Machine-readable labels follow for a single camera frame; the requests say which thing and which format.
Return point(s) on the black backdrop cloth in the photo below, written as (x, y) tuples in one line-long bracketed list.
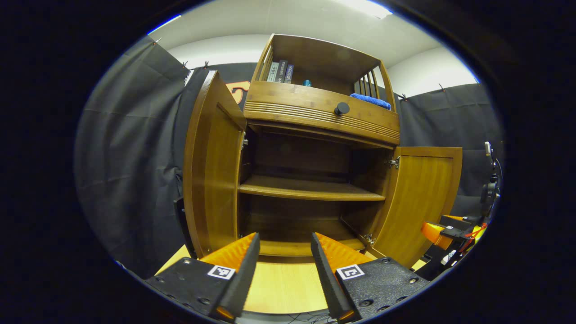
[(130, 157)]

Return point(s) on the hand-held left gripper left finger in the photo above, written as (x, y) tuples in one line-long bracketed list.
[(245, 279)]

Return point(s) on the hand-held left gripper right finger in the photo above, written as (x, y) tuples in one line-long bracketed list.
[(326, 279)]

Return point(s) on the wooden cabinet door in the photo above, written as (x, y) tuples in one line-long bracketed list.
[(211, 180), (418, 198)]

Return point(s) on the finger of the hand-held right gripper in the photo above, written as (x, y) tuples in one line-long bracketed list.
[(456, 220), (436, 234)]

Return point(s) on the blue towel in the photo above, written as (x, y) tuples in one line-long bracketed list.
[(371, 101)]

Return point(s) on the black round drawer knob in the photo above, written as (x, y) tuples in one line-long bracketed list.
[(342, 108)]

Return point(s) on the blue purple book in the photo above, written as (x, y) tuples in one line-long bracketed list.
[(289, 74)]

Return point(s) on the metal door hinge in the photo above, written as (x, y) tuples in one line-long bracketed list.
[(394, 162), (369, 239), (245, 143)]

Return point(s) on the grey book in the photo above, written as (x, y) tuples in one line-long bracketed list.
[(272, 73)]

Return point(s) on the wooden ribbed drawer front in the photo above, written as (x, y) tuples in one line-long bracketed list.
[(288, 96)]

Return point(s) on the small black block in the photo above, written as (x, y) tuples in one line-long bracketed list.
[(426, 258)]

